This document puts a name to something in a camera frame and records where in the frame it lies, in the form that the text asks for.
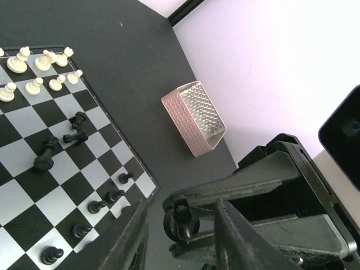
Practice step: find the black white chessboard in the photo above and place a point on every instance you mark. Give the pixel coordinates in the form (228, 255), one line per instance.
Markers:
(40, 207)

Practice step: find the black bishop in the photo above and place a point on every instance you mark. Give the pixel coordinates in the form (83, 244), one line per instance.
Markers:
(80, 135)

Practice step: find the right black frame post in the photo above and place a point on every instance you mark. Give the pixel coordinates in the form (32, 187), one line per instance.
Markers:
(185, 9)

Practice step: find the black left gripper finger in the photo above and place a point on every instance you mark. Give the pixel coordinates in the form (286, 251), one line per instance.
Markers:
(122, 246)

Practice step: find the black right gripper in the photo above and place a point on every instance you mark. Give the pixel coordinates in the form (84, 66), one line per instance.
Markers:
(278, 190)

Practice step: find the pink rimmed metal tin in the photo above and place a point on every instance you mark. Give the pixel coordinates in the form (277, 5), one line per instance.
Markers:
(195, 117)

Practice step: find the black queen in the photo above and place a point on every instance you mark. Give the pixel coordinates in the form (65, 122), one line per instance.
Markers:
(44, 161)

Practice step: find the white chess piece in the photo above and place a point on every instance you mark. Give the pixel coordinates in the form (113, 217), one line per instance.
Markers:
(73, 78)
(44, 62)
(62, 59)
(18, 64)

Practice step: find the white pawn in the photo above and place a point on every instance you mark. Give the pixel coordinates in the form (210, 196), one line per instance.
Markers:
(56, 84)
(7, 92)
(34, 87)

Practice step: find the black pawn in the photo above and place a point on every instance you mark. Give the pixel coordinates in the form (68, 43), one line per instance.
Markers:
(94, 207)
(113, 196)
(80, 230)
(180, 221)
(79, 118)
(125, 177)
(50, 255)

